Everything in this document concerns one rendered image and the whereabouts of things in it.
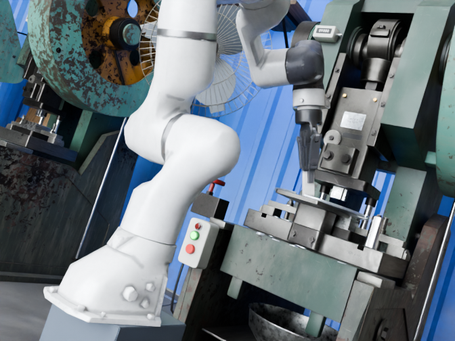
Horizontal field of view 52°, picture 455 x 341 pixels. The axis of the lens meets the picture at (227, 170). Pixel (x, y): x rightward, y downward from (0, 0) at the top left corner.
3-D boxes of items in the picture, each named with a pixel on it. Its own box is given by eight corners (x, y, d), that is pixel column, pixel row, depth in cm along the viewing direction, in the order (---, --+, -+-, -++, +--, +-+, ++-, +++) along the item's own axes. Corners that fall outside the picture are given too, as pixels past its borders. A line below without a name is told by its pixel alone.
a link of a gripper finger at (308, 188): (313, 170, 129) (314, 170, 128) (313, 195, 129) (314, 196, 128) (303, 170, 128) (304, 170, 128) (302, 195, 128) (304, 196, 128)
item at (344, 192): (342, 199, 147) (346, 189, 147) (329, 196, 150) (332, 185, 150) (346, 201, 150) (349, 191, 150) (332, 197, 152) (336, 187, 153)
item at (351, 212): (380, 226, 143) (381, 223, 143) (348, 209, 120) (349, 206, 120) (298, 201, 160) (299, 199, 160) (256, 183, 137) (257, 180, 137)
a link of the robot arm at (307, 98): (299, 86, 123) (298, 107, 123) (342, 88, 126) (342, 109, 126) (284, 94, 136) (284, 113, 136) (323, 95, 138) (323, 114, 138)
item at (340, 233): (349, 241, 138) (352, 231, 138) (290, 222, 149) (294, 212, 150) (365, 246, 151) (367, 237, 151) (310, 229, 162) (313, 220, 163)
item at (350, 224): (347, 230, 142) (351, 216, 142) (303, 216, 150) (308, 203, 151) (356, 233, 149) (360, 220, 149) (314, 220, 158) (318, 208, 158)
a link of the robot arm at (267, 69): (290, -33, 100) (326, 59, 124) (214, -17, 109) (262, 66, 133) (281, 5, 96) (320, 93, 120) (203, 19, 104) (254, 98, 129)
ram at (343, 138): (355, 176, 136) (384, 82, 138) (309, 165, 145) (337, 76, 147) (371, 188, 150) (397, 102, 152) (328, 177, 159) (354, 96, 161)
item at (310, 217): (305, 248, 121) (320, 199, 122) (260, 232, 129) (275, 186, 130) (337, 256, 141) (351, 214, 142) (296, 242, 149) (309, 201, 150)
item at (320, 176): (362, 199, 139) (367, 182, 139) (303, 183, 150) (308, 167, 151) (376, 208, 152) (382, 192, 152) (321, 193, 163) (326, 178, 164)
